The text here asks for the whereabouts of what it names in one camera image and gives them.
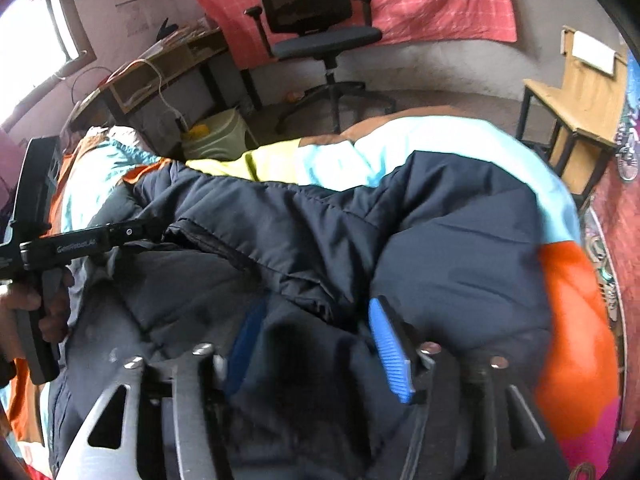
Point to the pale green bin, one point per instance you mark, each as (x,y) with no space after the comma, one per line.
(225,135)

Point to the black office chair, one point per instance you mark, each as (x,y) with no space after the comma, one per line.
(325,40)

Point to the black desk object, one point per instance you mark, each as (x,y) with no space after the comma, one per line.
(166,30)

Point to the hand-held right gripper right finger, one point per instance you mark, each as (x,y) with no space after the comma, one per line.
(392,355)

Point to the wooden desk with shelf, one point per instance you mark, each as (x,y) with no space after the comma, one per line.
(150,76)

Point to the person's left hand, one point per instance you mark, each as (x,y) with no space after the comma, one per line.
(59,305)

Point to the wooden chair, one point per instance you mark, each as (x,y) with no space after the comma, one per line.
(565,97)

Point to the paper sheet on wall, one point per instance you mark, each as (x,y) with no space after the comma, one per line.
(133,18)

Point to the red checkered wall cloth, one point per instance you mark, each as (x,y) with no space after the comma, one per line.
(440,0)

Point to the dark navy padded jacket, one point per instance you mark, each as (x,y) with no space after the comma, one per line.
(350,240)

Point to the blue printed curtain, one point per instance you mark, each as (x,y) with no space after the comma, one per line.
(616,240)

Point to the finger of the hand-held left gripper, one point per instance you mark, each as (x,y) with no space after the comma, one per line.
(137,235)

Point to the white box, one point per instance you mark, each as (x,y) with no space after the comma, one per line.
(594,54)

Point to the window with brown frame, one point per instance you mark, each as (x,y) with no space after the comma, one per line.
(30,50)

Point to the colourful patchwork bed sheet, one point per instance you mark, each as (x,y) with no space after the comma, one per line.
(330,160)

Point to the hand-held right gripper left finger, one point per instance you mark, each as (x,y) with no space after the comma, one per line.
(245,345)

